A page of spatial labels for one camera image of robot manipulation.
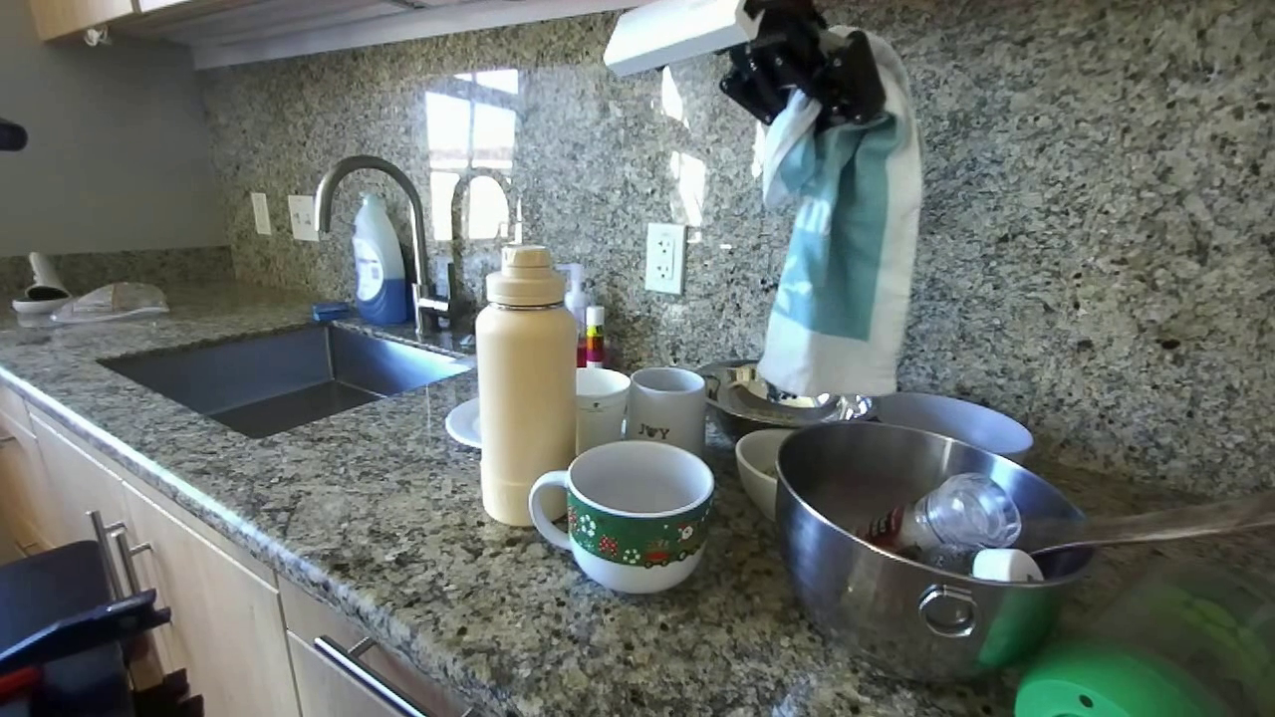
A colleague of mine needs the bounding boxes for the white small countertop object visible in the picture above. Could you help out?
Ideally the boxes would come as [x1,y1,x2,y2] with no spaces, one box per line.
[7,248,71,318]

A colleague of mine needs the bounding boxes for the large steel pot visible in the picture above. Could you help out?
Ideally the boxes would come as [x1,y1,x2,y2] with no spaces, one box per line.
[773,417,1098,688]

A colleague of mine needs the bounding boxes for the cream insulated water bottle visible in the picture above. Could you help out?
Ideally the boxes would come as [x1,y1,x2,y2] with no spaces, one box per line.
[473,243,581,531]

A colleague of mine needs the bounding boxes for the clear plastic cup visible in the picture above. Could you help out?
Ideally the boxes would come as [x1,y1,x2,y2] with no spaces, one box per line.
[899,470,1028,563]

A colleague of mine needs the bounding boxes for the tall curved steel faucet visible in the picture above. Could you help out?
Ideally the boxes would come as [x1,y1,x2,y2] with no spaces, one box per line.
[310,150,456,341]

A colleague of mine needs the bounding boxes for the white wall power outlet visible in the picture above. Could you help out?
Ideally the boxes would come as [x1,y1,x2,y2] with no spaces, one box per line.
[640,219,692,299]

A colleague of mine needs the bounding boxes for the grey blue bowl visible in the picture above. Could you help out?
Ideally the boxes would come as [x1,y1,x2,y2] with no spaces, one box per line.
[873,391,1039,470]

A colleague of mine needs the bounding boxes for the white and blue soap bottle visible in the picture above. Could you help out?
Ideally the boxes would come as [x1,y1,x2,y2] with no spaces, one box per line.
[345,190,417,334]

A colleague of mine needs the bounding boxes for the wooden lower cabinet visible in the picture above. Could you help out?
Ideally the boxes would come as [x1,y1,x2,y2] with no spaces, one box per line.
[0,377,472,717]

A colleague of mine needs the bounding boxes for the steel cabinet door handle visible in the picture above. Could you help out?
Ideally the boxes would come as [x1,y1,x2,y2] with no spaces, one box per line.
[88,507,161,607]

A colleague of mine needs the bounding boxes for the white round plate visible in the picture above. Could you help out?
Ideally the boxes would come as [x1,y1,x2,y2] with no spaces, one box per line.
[442,394,485,454]

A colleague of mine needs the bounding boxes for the stainless steel sink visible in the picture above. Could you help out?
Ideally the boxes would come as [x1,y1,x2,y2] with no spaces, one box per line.
[94,318,473,443]

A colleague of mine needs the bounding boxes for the teal and white towel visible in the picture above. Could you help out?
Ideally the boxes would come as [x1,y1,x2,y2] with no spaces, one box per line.
[751,26,927,403]

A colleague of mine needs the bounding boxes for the crumpled clear plastic bag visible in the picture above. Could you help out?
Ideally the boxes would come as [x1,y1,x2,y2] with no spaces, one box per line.
[51,275,177,325]

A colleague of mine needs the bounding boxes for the wooden cabinet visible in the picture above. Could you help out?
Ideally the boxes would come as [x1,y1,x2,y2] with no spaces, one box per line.
[23,0,640,70]
[0,377,472,717]

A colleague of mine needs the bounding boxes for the small white bowl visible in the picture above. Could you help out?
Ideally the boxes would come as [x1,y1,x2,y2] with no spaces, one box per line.
[733,425,800,524]

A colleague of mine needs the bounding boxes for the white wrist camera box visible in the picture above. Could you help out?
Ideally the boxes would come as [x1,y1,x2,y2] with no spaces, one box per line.
[603,0,766,78]

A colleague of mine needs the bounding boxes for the white block in pot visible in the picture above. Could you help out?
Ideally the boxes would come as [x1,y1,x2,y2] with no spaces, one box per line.
[972,544,1052,588]

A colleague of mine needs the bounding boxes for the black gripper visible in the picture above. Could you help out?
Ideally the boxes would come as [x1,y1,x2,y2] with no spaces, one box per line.
[719,0,890,130]

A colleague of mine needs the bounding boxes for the small shiny steel bowl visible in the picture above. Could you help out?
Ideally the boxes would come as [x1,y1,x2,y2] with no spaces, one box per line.
[696,356,879,431]

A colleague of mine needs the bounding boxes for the steel drawer handle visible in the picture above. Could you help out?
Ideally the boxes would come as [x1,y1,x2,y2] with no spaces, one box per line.
[310,632,432,717]

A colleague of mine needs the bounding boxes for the long handled spoon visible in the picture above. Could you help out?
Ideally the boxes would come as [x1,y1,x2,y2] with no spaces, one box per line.
[1023,486,1275,563]

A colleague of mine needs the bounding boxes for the green plastic container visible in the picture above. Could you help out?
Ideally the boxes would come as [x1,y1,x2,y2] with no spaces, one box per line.
[1012,555,1275,717]

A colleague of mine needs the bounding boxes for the wooden upper cabinet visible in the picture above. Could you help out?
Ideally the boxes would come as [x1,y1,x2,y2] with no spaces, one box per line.
[23,0,640,70]

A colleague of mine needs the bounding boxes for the white mug with green band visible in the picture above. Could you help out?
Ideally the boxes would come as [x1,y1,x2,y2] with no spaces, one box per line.
[526,438,721,599]

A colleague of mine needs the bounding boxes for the plain white mug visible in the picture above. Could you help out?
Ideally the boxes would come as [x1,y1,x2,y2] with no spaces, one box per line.
[573,364,632,454]
[620,364,712,457]

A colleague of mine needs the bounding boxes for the small orange bottle white cap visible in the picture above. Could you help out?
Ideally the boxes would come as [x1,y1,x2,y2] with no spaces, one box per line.
[579,301,612,370]

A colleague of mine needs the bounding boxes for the black cart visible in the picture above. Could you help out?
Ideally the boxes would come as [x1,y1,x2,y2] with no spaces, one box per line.
[0,535,177,717]

